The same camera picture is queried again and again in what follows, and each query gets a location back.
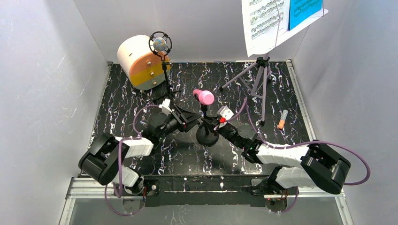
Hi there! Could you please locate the black round-base mic stand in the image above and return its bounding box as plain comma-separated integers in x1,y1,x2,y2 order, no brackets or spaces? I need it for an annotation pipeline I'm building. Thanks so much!
196,104,219,147

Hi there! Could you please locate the pink microphone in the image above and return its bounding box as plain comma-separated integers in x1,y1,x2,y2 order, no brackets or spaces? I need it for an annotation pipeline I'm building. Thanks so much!
192,89,214,105

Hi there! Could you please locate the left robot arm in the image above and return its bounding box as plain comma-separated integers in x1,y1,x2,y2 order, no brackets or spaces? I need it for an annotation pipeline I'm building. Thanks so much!
78,106,202,187

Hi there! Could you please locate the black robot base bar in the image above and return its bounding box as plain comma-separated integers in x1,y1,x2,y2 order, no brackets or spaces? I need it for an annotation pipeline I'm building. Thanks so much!
113,174,288,208

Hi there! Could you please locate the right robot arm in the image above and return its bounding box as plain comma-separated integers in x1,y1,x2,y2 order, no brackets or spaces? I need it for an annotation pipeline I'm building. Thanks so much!
203,117,351,195

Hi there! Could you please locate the round pastel drawer cabinet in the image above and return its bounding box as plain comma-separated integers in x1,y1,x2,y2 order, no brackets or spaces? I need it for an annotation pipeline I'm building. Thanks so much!
117,35,165,92

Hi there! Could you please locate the black tripod microphone stand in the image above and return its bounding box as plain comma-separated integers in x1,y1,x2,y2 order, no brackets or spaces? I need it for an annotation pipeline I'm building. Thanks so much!
148,31,181,103

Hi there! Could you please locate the silver mesh studio microphone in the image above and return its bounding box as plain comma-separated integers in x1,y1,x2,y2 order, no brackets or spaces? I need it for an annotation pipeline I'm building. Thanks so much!
153,37,167,52

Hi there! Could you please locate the orange grey marker pen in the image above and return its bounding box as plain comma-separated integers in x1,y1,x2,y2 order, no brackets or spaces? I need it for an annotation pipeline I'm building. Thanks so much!
277,110,288,129

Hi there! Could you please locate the lilac music stand tripod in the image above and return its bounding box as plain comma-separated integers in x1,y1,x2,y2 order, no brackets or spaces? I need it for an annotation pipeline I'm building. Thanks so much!
219,53,271,126

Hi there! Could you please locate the white sheet music page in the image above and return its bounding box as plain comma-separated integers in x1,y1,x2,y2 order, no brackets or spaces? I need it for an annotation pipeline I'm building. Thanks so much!
241,0,329,58

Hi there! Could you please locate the blue sheet music page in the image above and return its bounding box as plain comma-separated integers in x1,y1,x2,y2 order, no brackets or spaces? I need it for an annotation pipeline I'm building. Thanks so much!
289,0,323,30

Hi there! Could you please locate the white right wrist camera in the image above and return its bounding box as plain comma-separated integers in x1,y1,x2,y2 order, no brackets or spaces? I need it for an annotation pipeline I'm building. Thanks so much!
217,106,234,120

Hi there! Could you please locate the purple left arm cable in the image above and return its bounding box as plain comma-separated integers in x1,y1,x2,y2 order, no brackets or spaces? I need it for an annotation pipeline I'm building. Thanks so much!
104,105,163,217

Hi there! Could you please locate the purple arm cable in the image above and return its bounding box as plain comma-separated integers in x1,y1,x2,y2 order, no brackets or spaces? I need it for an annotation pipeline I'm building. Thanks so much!
104,105,163,217
230,97,371,214

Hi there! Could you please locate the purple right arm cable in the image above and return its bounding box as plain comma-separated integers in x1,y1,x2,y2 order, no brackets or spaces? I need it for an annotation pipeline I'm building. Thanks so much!
230,97,371,214

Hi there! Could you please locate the aluminium rail right edge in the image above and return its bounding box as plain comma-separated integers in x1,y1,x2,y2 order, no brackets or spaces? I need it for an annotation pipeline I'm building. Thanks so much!
286,59,354,225

